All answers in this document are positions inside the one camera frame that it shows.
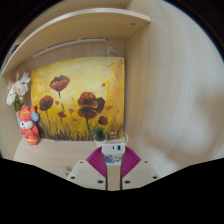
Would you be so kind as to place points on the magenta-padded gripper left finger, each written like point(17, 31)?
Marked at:
point(85, 173)

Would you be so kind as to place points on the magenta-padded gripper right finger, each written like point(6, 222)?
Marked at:
point(140, 173)

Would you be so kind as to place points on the small white charger block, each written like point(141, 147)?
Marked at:
point(113, 150)

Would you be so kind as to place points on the small potted plant white pot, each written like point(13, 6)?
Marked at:
point(100, 140)

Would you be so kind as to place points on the red plush toy figure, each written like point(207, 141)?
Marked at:
point(30, 131)

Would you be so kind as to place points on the yellow poppy flower painting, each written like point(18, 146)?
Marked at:
point(83, 80)

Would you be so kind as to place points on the pink and white flower bouquet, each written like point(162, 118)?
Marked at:
point(18, 88)

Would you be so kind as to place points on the white light bar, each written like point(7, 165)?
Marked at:
point(66, 45)

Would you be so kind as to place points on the light wood shelf unit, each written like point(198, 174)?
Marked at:
point(93, 26)

